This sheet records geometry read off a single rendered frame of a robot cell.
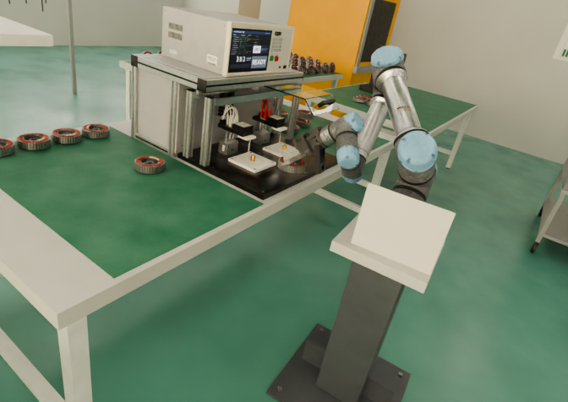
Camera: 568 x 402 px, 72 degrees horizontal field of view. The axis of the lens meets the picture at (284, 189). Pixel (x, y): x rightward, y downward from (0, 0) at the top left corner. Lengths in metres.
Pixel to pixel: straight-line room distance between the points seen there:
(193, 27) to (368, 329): 1.35
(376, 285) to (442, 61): 5.63
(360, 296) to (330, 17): 4.38
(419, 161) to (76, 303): 0.99
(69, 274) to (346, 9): 4.70
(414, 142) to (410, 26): 5.72
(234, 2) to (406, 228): 4.77
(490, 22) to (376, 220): 5.61
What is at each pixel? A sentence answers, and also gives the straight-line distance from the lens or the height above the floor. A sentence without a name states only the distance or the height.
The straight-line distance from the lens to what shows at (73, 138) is 1.84.
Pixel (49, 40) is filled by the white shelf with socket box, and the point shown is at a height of 1.19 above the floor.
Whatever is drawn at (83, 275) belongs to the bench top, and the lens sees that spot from 1.10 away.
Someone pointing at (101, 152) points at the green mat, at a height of 0.75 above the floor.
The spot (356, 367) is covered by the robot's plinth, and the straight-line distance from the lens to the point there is 1.68.
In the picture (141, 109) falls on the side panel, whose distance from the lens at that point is 1.87.
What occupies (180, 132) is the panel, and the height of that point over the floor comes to 0.86.
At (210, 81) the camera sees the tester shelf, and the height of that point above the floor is 1.11.
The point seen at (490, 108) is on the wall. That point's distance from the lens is 6.71.
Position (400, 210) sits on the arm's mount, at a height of 0.92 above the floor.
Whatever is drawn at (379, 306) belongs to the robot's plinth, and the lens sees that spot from 1.47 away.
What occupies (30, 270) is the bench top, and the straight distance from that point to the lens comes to 1.15.
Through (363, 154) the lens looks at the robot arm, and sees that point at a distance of 1.49.
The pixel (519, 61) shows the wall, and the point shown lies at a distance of 6.63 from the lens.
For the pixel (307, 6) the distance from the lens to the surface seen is 5.61.
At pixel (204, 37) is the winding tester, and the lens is 1.71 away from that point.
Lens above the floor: 1.44
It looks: 26 degrees down
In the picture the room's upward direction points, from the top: 11 degrees clockwise
